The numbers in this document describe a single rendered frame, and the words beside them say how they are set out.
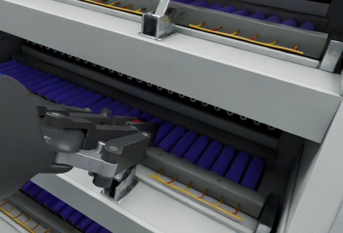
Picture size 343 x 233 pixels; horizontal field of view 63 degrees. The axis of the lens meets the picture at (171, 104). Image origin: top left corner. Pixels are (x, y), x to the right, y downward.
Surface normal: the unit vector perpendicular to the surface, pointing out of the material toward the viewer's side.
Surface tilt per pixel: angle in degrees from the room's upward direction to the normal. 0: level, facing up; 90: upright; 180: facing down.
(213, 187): 109
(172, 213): 19
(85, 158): 81
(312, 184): 90
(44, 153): 84
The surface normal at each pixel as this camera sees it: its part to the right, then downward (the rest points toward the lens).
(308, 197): -0.43, 0.09
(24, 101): 0.79, -0.55
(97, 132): 0.84, 0.32
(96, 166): 0.11, 0.10
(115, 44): -0.49, 0.39
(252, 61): 0.11, -0.86
